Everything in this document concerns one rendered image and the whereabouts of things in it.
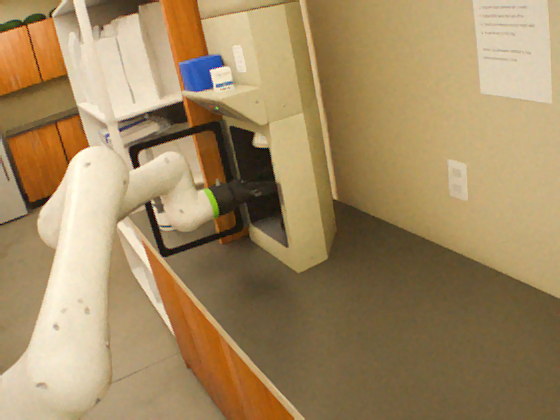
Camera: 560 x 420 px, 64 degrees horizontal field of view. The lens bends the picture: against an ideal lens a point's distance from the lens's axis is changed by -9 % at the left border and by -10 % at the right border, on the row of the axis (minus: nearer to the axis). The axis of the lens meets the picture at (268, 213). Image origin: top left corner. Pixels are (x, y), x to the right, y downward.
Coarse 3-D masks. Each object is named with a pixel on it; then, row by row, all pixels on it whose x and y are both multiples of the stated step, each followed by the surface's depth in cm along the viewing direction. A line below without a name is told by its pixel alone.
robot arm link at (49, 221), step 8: (48, 200) 98; (48, 208) 96; (40, 216) 98; (48, 216) 95; (56, 216) 94; (40, 224) 97; (48, 224) 96; (56, 224) 95; (40, 232) 98; (48, 232) 96; (56, 232) 96; (48, 240) 97; (56, 240) 97; (56, 248) 99
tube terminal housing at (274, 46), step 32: (224, 32) 134; (256, 32) 121; (288, 32) 125; (224, 64) 141; (256, 64) 124; (288, 64) 128; (288, 96) 131; (256, 128) 138; (288, 128) 134; (320, 128) 154; (288, 160) 136; (320, 160) 151; (288, 192) 139; (320, 192) 149; (288, 224) 143; (320, 224) 148; (288, 256) 151; (320, 256) 152
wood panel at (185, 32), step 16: (160, 0) 144; (176, 0) 144; (192, 0) 147; (176, 16) 146; (192, 16) 148; (176, 32) 147; (192, 32) 150; (176, 48) 149; (192, 48) 151; (176, 64) 151; (192, 112) 158; (208, 112) 160; (224, 240) 177
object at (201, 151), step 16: (176, 144) 154; (192, 144) 156; (208, 144) 157; (144, 160) 151; (192, 160) 157; (208, 160) 159; (192, 176) 159; (208, 176) 161; (224, 176) 163; (160, 224) 160; (208, 224) 166; (224, 224) 169; (176, 240) 164; (192, 240) 166
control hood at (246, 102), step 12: (240, 84) 136; (192, 96) 141; (204, 96) 132; (216, 96) 126; (228, 96) 123; (240, 96) 124; (252, 96) 126; (228, 108) 128; (240, 108) 125; (252, 108) 127; (264, 108) 128; (240, 120) 139; (252, 120) 128; (264, 120) 129
